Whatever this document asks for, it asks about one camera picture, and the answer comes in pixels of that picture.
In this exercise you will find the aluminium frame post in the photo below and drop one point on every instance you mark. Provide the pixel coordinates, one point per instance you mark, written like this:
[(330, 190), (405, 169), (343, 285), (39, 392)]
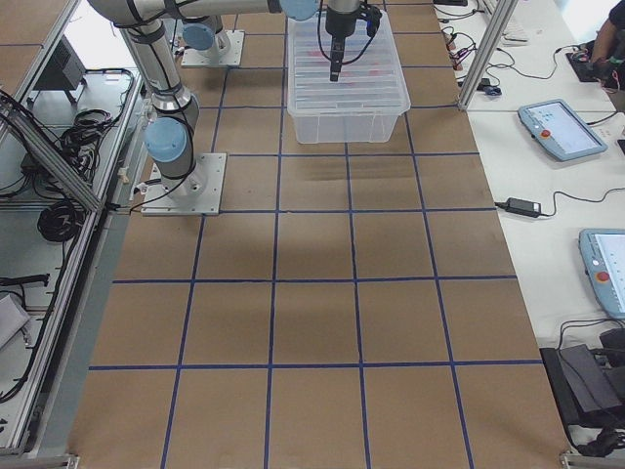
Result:
[(490, 39)]

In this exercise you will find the upper blue teach pendant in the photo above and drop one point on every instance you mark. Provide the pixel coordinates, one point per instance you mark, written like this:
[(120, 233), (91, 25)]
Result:
[(560, 131)]

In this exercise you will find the lower blue teach pendant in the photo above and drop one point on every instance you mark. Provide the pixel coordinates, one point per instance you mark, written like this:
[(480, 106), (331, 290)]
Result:
[(602, 253)]

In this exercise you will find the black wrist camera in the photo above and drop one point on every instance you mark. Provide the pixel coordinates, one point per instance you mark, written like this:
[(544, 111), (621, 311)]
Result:
[(372, 15)]

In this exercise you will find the black power adapter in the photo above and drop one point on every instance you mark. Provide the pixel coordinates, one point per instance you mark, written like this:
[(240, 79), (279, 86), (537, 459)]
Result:
[(523, 207)]

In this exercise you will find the clear plastic storage box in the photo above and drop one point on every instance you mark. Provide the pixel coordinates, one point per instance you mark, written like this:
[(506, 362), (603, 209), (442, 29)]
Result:
[(363, 104)]

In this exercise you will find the blue teach pendant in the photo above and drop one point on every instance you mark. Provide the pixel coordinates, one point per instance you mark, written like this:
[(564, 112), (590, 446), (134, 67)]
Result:
[(602, 253), (560, 131)]

